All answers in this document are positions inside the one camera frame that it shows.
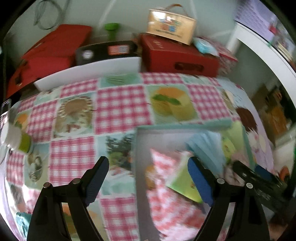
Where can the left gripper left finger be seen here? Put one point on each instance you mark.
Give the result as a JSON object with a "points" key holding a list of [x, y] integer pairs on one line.
{"points": [[48, 221]]}

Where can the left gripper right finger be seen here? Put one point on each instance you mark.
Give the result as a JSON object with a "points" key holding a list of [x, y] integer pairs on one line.
{"points": [[248, 221]]}

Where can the pink checkered cloth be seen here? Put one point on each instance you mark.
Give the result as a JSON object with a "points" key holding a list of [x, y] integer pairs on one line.
{"points": [[173, 215]]}

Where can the light blue cloth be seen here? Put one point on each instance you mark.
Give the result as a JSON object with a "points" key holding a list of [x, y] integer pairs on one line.
{"points": [[207, 147]]}

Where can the green tissue packet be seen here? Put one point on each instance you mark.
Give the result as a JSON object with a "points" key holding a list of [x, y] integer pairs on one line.
{"points": [[180, 180]]}

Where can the white bottle with green label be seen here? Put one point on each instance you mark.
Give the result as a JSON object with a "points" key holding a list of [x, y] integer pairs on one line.
{"points": [[16, 139]]}

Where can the patchwork pink checkered tablecloth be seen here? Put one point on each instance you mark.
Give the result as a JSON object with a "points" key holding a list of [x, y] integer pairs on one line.
{"points": [[73, 125]]}

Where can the red chevron patterned box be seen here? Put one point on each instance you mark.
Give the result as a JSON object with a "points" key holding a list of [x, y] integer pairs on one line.
{"points": [[227, 61]]}

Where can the light blue wipes pack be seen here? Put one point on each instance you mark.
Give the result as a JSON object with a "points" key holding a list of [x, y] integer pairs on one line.
{"points": [[204, 47]]}

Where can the white shelf unit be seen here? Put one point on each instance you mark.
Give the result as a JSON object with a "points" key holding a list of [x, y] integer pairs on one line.
{"points": [[271, 57]]}

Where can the red flat boxes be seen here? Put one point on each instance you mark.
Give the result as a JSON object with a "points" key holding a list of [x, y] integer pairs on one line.
{"points": [[53, 53]]}

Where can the black flat box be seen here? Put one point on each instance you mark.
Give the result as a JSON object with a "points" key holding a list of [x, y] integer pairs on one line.
{"points": [[106, 50]]}

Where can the large red cardboard box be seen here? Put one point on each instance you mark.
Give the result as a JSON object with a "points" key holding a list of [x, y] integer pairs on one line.
{"points": [[163, 55]]}

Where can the green cup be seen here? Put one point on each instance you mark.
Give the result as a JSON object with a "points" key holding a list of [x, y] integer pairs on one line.
{"points": [[112, 29]]}

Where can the tan carry box with handle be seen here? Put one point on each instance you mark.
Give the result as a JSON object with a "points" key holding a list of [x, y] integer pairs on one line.
{"points": [[172, 22]]}

